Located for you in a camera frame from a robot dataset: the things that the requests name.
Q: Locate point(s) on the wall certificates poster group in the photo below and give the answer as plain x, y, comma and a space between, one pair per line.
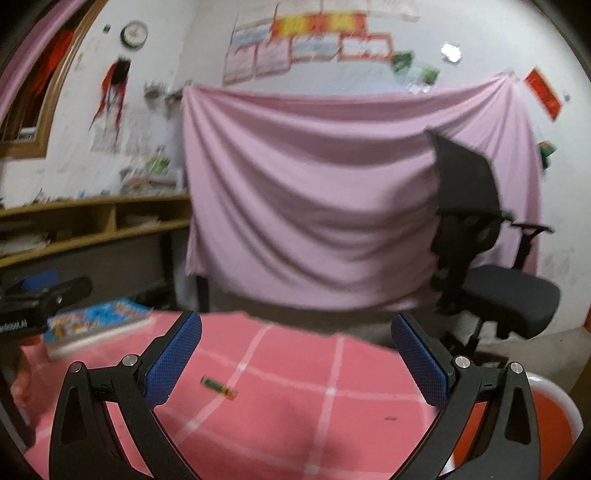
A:
268, 39

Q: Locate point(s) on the red wall paper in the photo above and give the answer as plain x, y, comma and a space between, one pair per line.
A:
545, 93

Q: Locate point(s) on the round wall clock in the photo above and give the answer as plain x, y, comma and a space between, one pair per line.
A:
134, 35

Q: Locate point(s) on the pink hanging sheet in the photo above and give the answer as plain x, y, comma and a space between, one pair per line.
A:
328, 202

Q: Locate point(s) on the pink checked tablecloth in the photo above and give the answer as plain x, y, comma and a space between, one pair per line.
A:
308, 406

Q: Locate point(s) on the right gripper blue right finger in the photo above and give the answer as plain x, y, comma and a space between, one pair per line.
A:
454, 385

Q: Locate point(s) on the wooden low shelf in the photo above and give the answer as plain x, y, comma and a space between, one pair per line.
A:
126, 245

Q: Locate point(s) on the blue comic book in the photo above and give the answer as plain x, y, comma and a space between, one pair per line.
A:
78, 329

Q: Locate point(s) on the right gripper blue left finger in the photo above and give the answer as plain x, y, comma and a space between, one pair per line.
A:
84, 443

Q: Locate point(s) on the red white-rimmed trash bin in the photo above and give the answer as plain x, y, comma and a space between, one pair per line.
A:
549, 415

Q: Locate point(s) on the black office chair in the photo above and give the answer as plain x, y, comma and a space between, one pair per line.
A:
470, 222

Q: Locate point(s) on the green hanging dustpan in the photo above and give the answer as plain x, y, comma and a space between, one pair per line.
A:
547, 149

